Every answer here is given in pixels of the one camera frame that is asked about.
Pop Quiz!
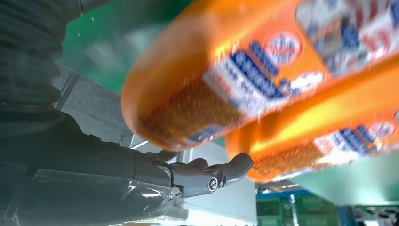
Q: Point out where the green plastic crate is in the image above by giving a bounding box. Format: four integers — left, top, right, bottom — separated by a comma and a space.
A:
294, 193, 340, 226
256, 194, 294, 226

